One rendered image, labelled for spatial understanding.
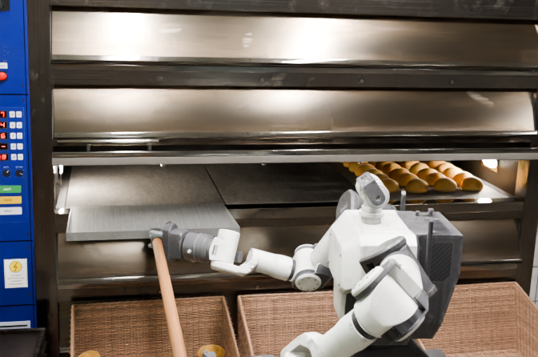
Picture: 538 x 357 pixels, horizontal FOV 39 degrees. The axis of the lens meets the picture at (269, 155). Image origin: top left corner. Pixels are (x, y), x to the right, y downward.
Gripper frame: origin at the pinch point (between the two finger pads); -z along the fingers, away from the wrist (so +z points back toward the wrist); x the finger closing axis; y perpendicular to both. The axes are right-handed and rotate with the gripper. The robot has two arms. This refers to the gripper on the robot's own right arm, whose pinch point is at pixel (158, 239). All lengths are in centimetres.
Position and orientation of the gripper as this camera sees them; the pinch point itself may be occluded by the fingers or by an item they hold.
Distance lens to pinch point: 238.7
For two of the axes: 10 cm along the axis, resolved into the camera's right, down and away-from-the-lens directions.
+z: 9.2, 1.1, -3.7
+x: 0.3, -9.8, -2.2
